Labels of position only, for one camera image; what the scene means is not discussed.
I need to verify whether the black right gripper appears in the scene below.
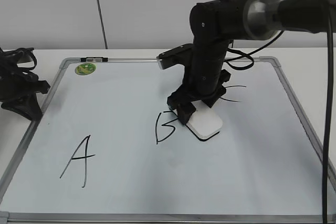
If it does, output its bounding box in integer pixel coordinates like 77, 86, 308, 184
167, 39, 230, 125

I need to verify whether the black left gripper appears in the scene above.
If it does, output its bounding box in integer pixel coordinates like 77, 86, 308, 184
1, 48, 50, 121

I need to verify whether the white rectangular board eraser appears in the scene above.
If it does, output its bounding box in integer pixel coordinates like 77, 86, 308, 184
186, 101, 223, 142

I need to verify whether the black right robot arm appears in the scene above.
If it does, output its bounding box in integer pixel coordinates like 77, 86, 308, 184
159, 0, 335, 124

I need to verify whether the round green magnet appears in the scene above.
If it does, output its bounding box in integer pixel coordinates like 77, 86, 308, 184
75, 63, 96, 76

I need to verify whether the white magnetic whiteboard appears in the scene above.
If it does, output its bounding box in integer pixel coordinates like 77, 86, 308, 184
1, 57, 322, 223

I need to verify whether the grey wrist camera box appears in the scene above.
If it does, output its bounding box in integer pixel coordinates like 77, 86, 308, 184
156, 44, 193, 70

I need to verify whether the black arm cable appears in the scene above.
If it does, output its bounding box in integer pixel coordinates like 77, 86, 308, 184
321, 0, 336, 224

